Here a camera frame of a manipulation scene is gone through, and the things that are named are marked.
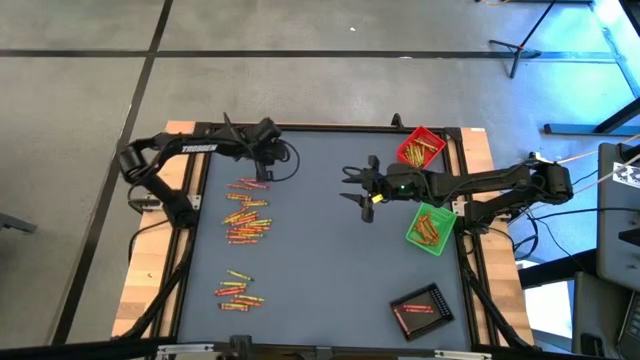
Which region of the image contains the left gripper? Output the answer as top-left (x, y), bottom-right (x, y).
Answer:
top-left (238, 117), bottom-right (285, 182)

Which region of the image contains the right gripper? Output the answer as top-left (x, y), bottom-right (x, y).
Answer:
top-left (339, 154), bottom-right (426, 224)

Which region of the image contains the red plastic basket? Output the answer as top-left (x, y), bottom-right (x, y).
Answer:
top-left (396, 125), bottom-right (447, 174)

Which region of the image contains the grey table mat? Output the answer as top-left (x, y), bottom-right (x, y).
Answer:
top-left (178, 129), bottom-right (471, 349)

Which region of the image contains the green plastic basket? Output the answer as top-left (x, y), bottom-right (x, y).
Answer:
top-left (404, 199), bottom-right (457, 257)

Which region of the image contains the black plastic basket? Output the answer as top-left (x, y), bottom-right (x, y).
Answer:
top-left (389, 283), bottom-right (456, 343)

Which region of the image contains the black floor beam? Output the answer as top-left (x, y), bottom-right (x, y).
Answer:
top-left (518, 248), bottom-right (600, 290)

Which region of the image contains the black tripod stand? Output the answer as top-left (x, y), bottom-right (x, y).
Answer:
top-left (488, 0), bottom-right (557, 80)

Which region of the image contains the grey metal foot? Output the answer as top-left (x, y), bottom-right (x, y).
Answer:
top-left (0, 212), bottom-right (37, 235)

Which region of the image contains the grey equipment cabinet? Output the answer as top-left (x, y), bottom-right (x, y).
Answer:
top-left (596, 142), bottom-right (640, 292)

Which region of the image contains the white fiducial marker sheet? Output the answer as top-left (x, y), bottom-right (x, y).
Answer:
top-left (612, 161), bottom-right (640, 190)

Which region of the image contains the grey equipment box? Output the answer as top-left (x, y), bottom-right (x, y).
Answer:
top-left (571, 271), bottom-right (640, 360)

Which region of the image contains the black table frame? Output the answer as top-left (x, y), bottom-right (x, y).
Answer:
top-left (114, 119), bottom-right (534, 360)

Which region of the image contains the black base cable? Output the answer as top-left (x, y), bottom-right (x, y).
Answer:
top-left (128, 219), bottom-right (169, 264)

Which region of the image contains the silver aluminium bracket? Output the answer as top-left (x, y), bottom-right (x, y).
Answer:
top-left (433, 349), bottom-right (494, 360)
top-left (156, 343), bottom-right (215, 357)

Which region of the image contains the white power cable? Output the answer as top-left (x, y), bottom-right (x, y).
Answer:
top-left (541, 133), bottom-right (640, 166)

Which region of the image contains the metal rig base frame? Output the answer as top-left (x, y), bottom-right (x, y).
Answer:
top-left (543, 0), bottom-right (640, 137)

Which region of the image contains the black floor cable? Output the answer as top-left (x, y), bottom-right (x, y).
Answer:
top-left (529, 206), bottom-right (640, 221)

